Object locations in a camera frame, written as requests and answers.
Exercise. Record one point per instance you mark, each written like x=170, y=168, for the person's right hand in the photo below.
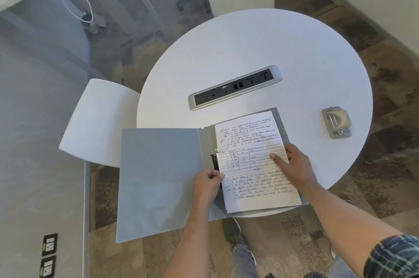
x=299, y=168

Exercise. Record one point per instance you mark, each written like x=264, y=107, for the grey desk leg foot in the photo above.
x=95, y=22

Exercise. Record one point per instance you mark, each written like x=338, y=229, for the handwritten white paper sheet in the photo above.
x=252, y=143

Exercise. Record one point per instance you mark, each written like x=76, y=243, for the black framed wall socket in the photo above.
x=49, y=244
x=47, y=268

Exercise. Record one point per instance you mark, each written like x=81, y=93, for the grey hole punch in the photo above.
x=336, y=122

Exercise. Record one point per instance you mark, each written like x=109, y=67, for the person's left thumb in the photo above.
x=220, y=178

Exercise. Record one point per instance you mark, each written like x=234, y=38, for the person's left hand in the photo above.
x=204, y=189

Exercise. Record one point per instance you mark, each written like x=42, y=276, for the silver table power socket panel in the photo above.
x=234, y=87

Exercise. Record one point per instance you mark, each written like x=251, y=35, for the grey shoe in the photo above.
x=234, y=233

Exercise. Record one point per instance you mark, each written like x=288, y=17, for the person's right thumb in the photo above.
x=279, y=157

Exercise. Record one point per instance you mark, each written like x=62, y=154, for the plaid shirt sleeve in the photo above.
x=394, y=258

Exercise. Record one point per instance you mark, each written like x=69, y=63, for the blue jeans leg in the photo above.
x=244, y=261

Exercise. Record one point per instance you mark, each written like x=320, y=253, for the person's right forearm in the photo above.
x=340, y=219

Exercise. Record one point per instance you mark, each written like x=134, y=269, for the person's left forearm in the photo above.
x=191, y=238

